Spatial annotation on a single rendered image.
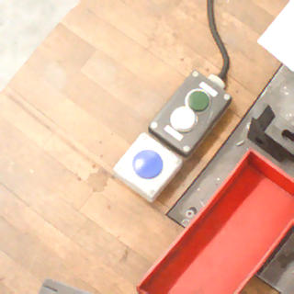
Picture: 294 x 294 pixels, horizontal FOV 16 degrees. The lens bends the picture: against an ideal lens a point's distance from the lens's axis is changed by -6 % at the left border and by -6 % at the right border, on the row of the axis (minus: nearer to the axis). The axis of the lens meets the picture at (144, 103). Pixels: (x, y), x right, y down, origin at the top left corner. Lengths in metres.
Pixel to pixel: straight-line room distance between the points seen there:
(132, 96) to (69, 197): 0.17
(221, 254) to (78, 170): 0.24
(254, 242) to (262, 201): 0.06
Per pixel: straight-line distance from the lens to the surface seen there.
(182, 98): 1.47
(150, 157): 1.43
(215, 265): 1.43
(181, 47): 1.53
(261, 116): 1.40
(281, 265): 1.44
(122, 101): 1.50
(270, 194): 1.46
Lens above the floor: 2.30
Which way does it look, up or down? 70 degrees down
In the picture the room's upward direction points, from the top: 1 degrees counter-clockwise
